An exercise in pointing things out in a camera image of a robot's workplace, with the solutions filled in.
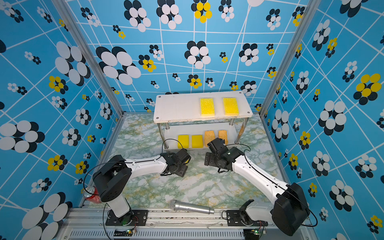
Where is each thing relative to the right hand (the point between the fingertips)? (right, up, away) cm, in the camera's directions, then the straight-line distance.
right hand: (214, 161), depth 82 cm
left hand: (-19, -7, +8) cm, 21 cm away
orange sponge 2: (+7, +14, +13) cm, 21 cm away
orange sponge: (-1, +13, +12) cm, 18 cm away
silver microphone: (-19, -21, -8) cm, 29 cm away
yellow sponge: (-18, +11, +14) cm, 26 cm away
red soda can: (-58, -15, -13) cm, 61 cm away
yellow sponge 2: (-10, +10, +13) cm, 19 cm away
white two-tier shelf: (-12, +22, -11) cm, 28 cm away
